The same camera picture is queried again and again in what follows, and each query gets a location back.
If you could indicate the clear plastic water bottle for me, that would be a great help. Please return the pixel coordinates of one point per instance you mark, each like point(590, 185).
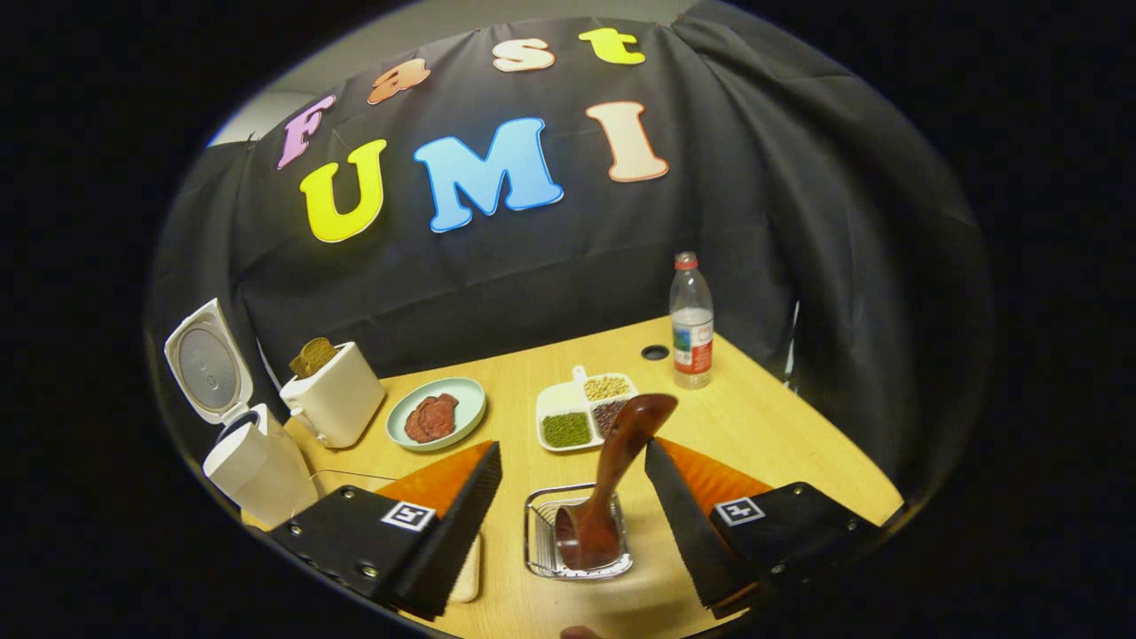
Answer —
point(692, 319)

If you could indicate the white toaster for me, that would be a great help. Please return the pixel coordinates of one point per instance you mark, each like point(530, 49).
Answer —
point(337, 399)

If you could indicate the brown toast slice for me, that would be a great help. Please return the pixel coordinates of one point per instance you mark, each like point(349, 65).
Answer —
point(312, 358)

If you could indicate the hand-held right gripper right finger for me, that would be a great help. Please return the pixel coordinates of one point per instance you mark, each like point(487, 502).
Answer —
point(683, 532)

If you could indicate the black backdrop cloth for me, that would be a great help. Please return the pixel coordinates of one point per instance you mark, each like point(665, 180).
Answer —
point(532, 266)

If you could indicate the white rice cooker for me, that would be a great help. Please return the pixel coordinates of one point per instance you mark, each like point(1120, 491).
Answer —
point(257, 470)

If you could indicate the brown meat piece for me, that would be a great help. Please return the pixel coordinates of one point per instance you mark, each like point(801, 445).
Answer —
point(422, 426)
point(444, 408)

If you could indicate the brown wooden spoon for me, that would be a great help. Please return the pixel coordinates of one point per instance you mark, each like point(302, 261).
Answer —
point(621, 444)

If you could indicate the pale green plate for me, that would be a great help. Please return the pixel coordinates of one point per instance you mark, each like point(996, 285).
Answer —
point(466, 399)

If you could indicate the black table grommet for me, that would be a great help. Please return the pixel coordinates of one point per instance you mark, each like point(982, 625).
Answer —
point(655, 352)

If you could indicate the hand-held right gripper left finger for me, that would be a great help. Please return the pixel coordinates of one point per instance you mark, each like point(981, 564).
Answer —
point(453, 541)

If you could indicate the white divided bean dish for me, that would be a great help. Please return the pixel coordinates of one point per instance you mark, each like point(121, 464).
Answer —
point(559, 399)

